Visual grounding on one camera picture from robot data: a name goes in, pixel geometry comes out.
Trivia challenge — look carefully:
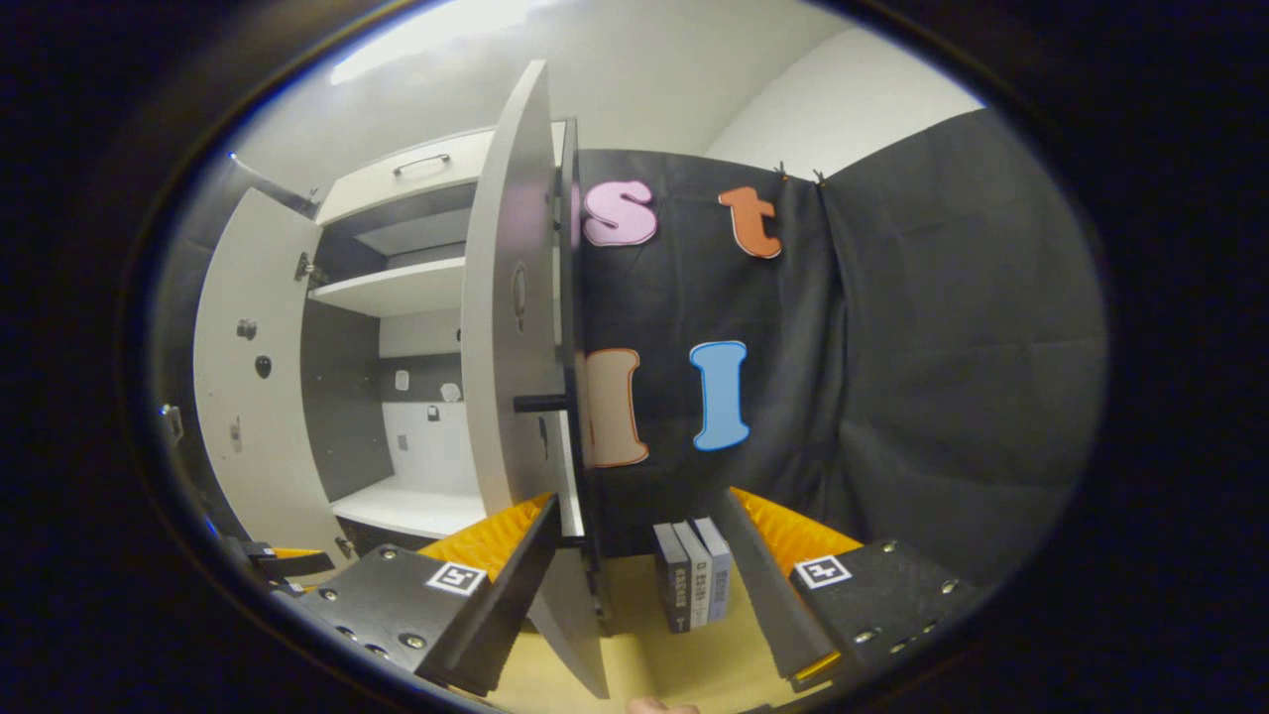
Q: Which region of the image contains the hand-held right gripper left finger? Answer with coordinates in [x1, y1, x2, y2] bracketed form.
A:
[273, 493, 563, 698]

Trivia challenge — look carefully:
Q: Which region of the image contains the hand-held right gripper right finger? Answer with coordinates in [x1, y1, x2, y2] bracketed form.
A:
[721, 486, 982, 695]

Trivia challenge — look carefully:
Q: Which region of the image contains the white and grey cabinet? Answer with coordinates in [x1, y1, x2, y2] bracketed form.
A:
[297, 121, 571, 556]

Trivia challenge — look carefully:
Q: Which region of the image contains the white cabinet door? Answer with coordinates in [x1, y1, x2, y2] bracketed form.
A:
[461, 59, 613, 700]
[193, 188, 353, 566]

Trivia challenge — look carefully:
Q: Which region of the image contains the white cabinet shelf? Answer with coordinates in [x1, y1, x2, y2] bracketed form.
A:
[309, 256, 467, 318]

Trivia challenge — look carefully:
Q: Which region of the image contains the dark blue book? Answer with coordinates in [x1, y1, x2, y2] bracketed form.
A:
[652, 523, 693, 634]

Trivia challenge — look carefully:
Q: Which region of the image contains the black backdrop cloth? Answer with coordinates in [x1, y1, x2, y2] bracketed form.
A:
[575, 107, 1106, 596]

